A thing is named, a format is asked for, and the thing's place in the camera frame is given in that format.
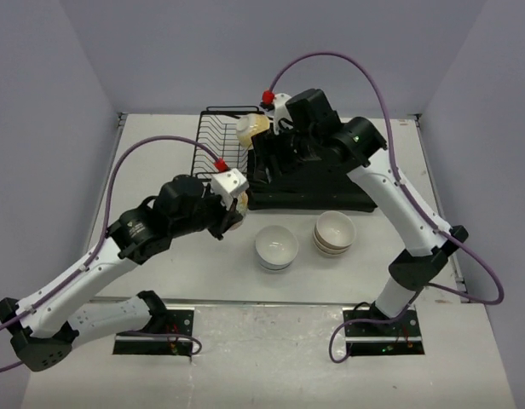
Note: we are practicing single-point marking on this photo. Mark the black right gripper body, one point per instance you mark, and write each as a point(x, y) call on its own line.
point(298, 147)

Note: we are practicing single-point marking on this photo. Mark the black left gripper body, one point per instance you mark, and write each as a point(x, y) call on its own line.
point(210, 214)

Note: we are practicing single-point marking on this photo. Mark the yellow dotted white bowl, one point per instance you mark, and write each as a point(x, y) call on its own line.
point(250, 125)

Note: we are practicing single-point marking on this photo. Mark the floral orange green bowl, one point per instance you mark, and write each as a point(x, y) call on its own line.
point(240, 211)

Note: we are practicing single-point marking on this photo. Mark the light blue bowl back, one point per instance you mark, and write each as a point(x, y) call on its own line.
point(276, 239)

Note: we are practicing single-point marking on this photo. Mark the light blue bowl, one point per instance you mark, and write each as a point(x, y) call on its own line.
point(276, 239)
point(274, 269)
point(276, 259)

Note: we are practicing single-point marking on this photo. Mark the beige bowl back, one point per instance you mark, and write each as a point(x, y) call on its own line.
point(335, 230)

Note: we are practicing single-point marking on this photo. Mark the beige bowl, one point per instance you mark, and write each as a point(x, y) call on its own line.
point(335, 230)
point(333, 254)
point(319, 243)

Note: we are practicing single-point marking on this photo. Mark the beige bowl front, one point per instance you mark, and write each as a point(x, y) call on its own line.
point(333, 254)

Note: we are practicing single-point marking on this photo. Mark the light blue bowl front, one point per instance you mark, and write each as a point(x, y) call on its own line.
point(274, 269)

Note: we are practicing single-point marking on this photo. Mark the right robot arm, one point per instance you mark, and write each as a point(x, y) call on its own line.
point(428, 239)

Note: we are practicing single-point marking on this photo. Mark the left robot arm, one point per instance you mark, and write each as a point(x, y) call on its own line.
point(49, 324)

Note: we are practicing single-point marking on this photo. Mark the black drain tray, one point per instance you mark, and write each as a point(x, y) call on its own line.
point(311, 186)

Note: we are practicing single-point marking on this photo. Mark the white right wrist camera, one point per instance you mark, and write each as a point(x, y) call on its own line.
point(281, 117)

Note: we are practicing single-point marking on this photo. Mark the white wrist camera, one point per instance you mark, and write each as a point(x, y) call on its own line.
point(229, 185)
point(281, 117)

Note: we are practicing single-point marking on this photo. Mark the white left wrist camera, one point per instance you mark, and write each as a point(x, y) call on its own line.
point(229, 185)

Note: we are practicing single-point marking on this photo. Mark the black wire dish rack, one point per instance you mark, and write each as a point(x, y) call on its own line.
point(217, 131)

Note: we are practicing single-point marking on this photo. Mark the aluminium table edge rail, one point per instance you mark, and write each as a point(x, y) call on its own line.
point(122, 116)

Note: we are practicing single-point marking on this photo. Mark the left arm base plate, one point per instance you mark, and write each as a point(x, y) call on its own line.
point(174, 338)

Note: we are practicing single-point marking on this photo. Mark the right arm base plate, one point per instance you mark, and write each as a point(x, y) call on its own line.
point(403, 337)

